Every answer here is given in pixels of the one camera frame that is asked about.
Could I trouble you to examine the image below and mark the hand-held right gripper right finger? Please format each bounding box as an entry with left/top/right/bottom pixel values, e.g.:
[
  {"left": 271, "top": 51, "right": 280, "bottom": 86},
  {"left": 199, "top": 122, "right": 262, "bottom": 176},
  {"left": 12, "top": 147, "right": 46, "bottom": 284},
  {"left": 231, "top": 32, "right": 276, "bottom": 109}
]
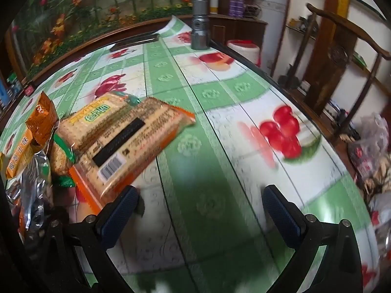
[{"left": 263, "top": 185, "right": 365, "bottom": 293}]

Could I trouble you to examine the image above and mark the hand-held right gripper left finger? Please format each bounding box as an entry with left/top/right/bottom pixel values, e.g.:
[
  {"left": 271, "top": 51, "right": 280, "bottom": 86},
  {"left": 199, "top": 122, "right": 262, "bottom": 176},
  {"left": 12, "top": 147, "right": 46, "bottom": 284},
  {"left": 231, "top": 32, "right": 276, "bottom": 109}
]
[{"left": 40, "top": 186, "right": 140, "bottom": 293}]

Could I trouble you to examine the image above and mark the orange-edged cracker packet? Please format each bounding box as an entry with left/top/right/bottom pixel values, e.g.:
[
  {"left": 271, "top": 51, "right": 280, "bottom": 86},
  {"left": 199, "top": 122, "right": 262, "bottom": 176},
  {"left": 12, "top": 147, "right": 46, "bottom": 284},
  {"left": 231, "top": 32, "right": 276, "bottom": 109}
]
[{"left": 69, "top": 97, "right": 196, "bottom": 216}]

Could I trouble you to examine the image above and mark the green-edged cracker packet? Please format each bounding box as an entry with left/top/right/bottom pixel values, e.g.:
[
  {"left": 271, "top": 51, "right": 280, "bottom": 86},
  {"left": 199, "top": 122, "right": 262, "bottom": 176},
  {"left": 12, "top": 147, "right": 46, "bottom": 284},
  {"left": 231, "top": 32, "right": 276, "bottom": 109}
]
[
  {"left": 54, "top": 90, "right": 142, "bottom": 164},
  {"left": 49, "top": 142, "right": 77, "bottom": 188}
]

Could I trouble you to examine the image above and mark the yellow-orange snack packet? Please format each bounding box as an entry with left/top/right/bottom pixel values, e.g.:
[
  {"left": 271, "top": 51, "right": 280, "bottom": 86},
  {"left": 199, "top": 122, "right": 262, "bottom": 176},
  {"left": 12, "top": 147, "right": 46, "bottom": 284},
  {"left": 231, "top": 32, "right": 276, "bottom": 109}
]
[{"left": 5, "top": 128, "right": 37, "bottom": 180}]

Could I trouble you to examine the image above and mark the shiny orange snack packet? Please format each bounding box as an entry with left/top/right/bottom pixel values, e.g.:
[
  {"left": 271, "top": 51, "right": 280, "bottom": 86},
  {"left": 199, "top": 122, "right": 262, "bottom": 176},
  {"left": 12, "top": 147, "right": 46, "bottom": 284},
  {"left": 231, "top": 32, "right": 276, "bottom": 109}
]
[{"left": 25, "top": 91, "right": 60, "bottom": 147}]

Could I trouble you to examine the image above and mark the silver foil snack packet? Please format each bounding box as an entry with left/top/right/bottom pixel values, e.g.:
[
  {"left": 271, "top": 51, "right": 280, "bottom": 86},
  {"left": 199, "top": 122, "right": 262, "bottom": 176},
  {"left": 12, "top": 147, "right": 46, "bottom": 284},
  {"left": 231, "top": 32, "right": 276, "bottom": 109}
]
[{"left": 4, "top": 151, "right": 54, "bottom": 239}]

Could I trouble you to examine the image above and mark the fruit-printed green tablecloth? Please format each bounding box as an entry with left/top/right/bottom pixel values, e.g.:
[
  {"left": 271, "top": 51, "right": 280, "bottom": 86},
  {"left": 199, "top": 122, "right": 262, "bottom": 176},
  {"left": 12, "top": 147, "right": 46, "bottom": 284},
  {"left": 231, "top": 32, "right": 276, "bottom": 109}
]
[{"left": 0, "top": 15, "right": 381, "bottom": 293}]

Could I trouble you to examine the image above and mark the plastic bag with red print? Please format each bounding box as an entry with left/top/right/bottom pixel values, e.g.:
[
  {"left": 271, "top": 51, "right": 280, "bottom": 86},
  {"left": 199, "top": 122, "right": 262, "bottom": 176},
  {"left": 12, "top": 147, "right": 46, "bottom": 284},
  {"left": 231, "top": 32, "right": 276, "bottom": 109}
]
[{"left": 369, "top": 189, "right": 391, "bottom": 257}]

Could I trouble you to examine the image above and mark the clear plastic bag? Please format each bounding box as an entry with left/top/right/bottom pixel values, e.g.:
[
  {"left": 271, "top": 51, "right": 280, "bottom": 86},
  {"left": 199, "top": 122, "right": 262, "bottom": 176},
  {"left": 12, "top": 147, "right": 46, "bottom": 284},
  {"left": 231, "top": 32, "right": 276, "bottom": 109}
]
[{"left": 348, "top": 113, "right": 391, "bottom": 196}]

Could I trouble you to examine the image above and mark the white roll with red top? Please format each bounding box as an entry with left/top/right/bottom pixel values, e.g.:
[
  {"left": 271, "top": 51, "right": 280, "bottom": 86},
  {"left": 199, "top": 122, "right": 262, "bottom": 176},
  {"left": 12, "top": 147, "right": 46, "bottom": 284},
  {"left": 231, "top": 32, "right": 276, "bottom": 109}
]
[{"left": 227, "top": 40, "right": 261, "bottom": 67}]

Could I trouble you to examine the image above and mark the dark wooden chair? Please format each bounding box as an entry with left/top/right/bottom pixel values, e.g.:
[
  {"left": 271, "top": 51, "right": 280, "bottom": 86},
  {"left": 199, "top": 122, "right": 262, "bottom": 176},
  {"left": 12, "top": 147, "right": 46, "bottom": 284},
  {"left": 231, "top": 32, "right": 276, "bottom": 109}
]
[{"left": 306, "top": 3, "right": 391, "bottom": 147}]

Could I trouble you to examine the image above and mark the black remote control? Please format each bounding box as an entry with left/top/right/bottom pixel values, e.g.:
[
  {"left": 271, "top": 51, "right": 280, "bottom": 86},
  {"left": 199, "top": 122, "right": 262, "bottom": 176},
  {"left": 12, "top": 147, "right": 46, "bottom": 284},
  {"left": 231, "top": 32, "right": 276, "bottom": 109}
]
[{"left": 109, "top": 34, "right": 159, "bottom": 52}]

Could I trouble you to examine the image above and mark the long wooden sideboard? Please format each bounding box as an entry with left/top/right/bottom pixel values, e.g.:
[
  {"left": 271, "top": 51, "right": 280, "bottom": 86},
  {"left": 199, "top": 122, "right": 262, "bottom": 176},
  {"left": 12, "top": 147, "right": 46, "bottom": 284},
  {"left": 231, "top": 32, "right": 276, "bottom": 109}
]
[{"left": 4, "top": 15, "right": 196, "bottom": 98}]

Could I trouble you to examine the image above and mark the wooden corner cabinet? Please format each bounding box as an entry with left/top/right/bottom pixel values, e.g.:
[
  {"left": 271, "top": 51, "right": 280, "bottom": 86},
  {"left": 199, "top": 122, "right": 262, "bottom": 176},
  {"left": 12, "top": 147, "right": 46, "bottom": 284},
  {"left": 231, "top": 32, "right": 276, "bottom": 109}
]
[{"left": 211, "top": 0, "right": 269, "bottom": 49}]

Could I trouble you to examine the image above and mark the dark wicker basket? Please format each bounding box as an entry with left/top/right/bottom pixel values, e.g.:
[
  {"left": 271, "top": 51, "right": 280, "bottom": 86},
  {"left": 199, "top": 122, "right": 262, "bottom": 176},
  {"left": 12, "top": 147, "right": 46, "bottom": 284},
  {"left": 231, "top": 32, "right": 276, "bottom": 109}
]
[{"left": 243, "top": 4, "right": 262, "bottom": 19}]

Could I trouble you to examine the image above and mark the grey metal cylinder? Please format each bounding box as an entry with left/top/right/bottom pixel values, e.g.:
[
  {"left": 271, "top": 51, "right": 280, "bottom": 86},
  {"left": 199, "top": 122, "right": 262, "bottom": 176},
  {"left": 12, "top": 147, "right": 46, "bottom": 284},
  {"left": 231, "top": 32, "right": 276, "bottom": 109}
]
[{"left": 191, "top": 0, "right": 210, "bottom": 50}]

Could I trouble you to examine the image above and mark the wooden post with yellow strip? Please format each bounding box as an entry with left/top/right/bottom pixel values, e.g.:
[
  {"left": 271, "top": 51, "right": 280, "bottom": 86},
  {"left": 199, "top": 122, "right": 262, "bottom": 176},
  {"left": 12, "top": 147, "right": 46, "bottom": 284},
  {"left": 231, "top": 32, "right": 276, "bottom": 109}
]
[{"left": 313, "top": 0, "right": 352, "bottom": 113}]

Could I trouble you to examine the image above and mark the flower wall poster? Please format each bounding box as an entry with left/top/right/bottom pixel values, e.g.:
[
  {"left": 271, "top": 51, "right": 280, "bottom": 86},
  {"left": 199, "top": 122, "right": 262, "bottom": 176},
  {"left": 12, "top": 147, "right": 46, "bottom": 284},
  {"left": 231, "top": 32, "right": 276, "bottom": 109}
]
[{"left": 12, "top": 0, "right": 196, "bottom": 77}]

